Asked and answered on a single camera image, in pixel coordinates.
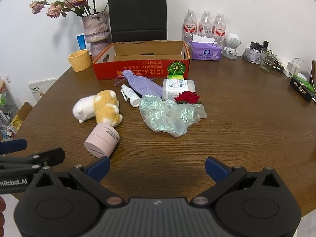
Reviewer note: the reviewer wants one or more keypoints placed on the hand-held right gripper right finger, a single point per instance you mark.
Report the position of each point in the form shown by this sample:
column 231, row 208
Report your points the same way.
column 214, row 169

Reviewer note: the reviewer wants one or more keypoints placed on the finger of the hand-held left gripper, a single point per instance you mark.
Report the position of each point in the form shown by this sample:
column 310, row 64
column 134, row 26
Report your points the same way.
column 13, row 146
column 48, row 156

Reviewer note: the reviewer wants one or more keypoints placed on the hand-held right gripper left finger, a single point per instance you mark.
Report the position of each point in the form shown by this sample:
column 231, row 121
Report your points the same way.
column 98, row 168

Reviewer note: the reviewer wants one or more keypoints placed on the pink cream jar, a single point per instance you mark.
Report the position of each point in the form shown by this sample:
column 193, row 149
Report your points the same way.
column 101, row 140

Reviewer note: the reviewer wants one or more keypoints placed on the white and yellow plush toy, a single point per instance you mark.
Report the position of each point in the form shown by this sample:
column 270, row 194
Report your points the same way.
column 106, row 108

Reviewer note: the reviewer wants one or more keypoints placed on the red fabric rose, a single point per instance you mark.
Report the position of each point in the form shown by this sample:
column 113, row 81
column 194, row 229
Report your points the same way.
column 187, row 96

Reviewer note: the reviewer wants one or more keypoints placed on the white spray bottle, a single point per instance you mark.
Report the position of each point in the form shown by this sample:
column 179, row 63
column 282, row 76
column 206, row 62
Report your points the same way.
column 132, row 98

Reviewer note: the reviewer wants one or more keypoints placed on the iridescent bubble wrap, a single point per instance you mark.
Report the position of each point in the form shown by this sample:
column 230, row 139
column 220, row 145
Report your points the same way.
column 158, row 116

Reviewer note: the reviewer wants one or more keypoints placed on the white wet wipes pack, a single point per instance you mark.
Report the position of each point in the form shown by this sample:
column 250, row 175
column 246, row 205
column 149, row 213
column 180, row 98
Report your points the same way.
column 177, row 88

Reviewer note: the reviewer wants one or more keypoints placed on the red cardboard box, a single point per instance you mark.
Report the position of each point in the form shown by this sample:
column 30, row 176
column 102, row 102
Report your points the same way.
column 111, row 70

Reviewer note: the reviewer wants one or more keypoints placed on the brown cardboard carton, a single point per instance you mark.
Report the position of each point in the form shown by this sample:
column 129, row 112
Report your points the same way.
column 23, row 113

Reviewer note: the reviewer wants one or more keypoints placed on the cluttered shelf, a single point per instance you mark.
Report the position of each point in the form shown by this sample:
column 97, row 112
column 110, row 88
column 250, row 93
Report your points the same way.
column 7, row 108

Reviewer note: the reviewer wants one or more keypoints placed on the yellow mug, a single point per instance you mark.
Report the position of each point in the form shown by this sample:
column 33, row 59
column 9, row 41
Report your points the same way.
column 80, row 61

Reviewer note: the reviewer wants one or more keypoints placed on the purple tissue pack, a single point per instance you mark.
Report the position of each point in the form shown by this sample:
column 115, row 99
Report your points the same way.
column 205, row 51

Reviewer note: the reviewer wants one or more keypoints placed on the blue and white carton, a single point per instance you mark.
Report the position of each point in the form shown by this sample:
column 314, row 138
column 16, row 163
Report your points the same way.
column 81, row 42

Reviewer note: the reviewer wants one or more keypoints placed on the black patterned box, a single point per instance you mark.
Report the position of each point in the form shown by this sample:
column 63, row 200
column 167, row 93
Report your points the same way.
column 302, row 88

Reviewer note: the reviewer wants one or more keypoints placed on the glass cup with plant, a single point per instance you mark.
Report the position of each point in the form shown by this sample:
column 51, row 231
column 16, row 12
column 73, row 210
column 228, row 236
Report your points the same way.
column 266, row 61

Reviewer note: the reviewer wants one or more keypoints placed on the black label strip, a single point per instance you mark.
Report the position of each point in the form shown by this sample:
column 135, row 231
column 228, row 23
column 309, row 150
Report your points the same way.
column 279, row 68

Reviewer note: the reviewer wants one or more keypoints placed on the clear plastic box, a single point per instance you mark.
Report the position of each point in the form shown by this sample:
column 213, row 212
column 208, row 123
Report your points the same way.
column 251, row 55

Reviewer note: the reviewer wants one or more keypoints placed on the green and white packet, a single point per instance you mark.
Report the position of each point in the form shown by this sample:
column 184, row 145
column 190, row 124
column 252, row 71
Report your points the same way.
column 301, row 77

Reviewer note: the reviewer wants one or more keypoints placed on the white charger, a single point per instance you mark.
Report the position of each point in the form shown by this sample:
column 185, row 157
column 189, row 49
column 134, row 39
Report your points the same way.
column 291, row 68

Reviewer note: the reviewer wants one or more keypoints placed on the white robot speaker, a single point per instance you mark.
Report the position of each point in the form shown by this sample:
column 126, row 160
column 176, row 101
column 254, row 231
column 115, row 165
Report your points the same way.
column 232, row 40

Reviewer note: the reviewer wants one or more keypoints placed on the black device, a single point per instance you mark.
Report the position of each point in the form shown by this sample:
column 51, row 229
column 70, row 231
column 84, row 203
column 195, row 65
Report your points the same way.
column 258, row 45

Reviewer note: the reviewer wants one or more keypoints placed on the purple ceramic vase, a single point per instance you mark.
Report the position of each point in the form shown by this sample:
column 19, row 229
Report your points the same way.
column 96, row 29

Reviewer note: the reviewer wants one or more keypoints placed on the clear water bottle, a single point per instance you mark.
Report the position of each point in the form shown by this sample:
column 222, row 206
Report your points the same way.
column 190, row 27
column 219, row 29
column 205, row 27

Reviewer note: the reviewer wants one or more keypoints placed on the black paper bag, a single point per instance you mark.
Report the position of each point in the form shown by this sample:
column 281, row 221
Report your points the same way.
column 138, row 12

